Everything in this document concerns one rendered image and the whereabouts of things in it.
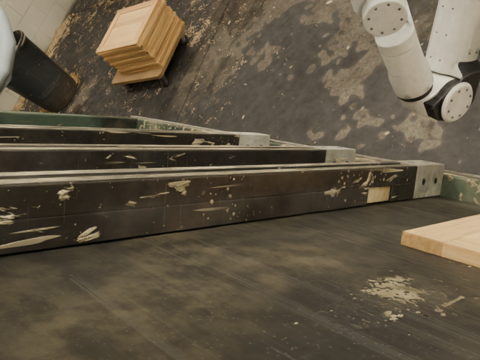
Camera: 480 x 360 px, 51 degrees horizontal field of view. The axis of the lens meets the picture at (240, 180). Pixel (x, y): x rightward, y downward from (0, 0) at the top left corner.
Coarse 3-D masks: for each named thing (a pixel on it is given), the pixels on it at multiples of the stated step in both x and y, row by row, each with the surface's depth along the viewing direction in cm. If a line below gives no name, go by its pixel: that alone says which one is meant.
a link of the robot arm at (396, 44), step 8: (408, 8) 84; (408, 16) 84; (408, 24) 84; (400, 32) 84; (408, 32) 83; (376, 40) 86; (384, 40) 85; (392, 40) 84; (400, 40) 83; (408, 40) 83; (416, 40) 84; (384, 48) 84; (392, 48) 84; (400, 48) 83; (408, 48) 84; (392, 56) 85
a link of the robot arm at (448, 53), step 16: (448, 0) 88; (464, 0) 86; (448, 16) 89; (464, 16) 87; (432, 32) 93; (448, 32) 90; (464, 32) 88; (432, 48) 93; (448, 48) 91; (464, 48) 90; (432, 64) 94; (448, 64) 92; (464, 64) 91; (464, 80) 91; (448, 96) 90; (464, 96) 92; (448, 112) 92; (464, 112) 94
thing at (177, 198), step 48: (0, 192) 47; (48, 192) 50; (96, 192) 54; (144, 192) 58; (192, 192) 63; (240, 192) 69; (288, 192) 76; (336, 192) 85; (432, 192) 110; (0, 240) 48; (48, 240) 51; (96, 240) 55
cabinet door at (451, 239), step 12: (468, 216) 82; (420, 228) 70; (432, 228) 71; (444, 228) 72; (456, 228) 73; (468, 228) 73; (408, 240) 67; (420, 240) 66; (432, 240) 65; (444, 240) 65; (456, 240) 65; (468, 240) 66; (432, 252) 64; (444, 252) 63; (456, 252) 62; (468, 252) 61; (468, 264) 61
